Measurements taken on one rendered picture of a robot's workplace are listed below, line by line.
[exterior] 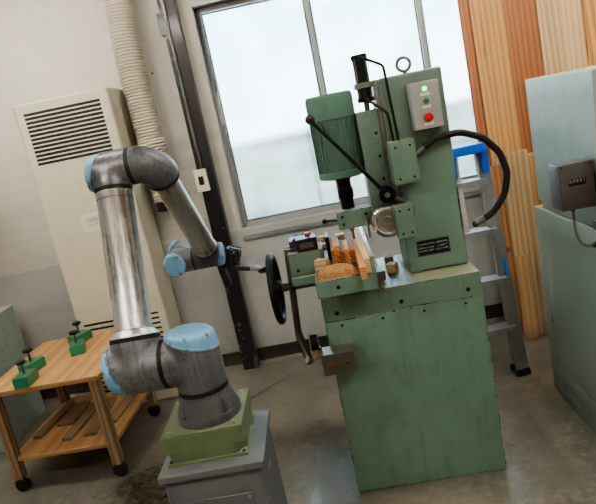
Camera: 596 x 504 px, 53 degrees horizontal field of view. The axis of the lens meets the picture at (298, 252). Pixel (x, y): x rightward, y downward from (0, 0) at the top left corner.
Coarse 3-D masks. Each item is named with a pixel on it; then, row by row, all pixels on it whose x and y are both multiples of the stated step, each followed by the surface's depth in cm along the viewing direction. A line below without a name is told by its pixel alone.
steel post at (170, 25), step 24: (168, 0) 325; (168, 24) 326; (168, 48) 331; (192, 72) 338; (192, 96) 336; (192, 120) 339; (192, 144) 342; (216, 192) 348; (216, 216) 352; (216, 240) 355; (240, 288) 361; (240, 312) 365; (240, 336) 368
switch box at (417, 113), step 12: (408, 84) 203; (420, 84) 203; (432, 84) 203; (408, 96) 207; (420, 96) 204; (432, 96) 203; (420, 108) 204; (432, 108) 204; (420, 120) 205; (432, 120) 205
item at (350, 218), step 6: (366, 204) 232; (336, 210) 233; (342, 210) 230; (348, 210) 227; (354, 210) 227; (360, 210) 227; (366, 210) 227; (342, 216) 227; (348, 216) 227; (354, 216) 227; (360, 216) 227; (342, 222) 228; (348, 222) 228; (354, 222) 228; (360, 222) 228; (342, 228) 228; (348, 228) 229; (354, 228) 232
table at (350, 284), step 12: (324, 252) 243; (300, 276) 226; (312, 276) 223; (348, 276) 202; (360, 276) 201; (372, 276) 201; (324, 288) 202; (336, 288) 202; (348, 288) 202; (360, 288) 202; (372, 288) 202
